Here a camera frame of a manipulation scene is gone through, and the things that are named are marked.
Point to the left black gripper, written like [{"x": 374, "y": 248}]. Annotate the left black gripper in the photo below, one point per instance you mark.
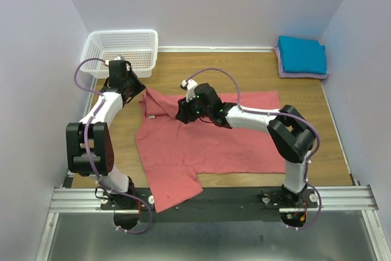
[{"x": 140, "y": 87}]

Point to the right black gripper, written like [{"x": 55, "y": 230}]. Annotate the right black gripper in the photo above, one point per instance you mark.
[{"x": 183, "y": 111}]

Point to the pink t shirt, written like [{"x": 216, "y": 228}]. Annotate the pink t shirt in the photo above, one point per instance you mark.
[{"x": 173, "y": 154}]

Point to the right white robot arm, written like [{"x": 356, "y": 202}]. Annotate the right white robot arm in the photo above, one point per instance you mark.
[{"x": 295, "y": 139}]

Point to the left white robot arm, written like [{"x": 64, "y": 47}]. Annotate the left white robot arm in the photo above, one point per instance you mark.
[{"x": 89, "y": 147}]

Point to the white plastic basket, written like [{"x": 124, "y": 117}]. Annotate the white plastic basket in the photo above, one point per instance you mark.
[{"x": 138, "y": 46}]

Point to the folded lavender t shirt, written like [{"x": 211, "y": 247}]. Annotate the folded lavender t shirt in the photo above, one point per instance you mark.
[{"x": 284, "y": 74}]

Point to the folded teal t shirt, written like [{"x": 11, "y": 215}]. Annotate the folded teal t shirt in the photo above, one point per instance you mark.
[{"x": 302, "y": 55}]

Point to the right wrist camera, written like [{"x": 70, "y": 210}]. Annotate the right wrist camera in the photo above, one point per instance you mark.
[{"x": 189, "y": 86}]

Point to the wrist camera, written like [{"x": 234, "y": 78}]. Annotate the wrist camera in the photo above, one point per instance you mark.
[
  {"x": 117, "y": 58},
  {"x": 189, "y": 86}
]

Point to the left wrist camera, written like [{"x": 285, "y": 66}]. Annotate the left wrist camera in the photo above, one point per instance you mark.
[{"x": 117, "y": 58}]

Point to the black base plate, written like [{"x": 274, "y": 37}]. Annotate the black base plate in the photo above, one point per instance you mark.
[{"x": 268, "y": 204}]

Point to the aluminium rail frame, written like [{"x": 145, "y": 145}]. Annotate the aluminium rail frame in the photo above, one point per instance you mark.
[{"x": 77, "y": 229}]

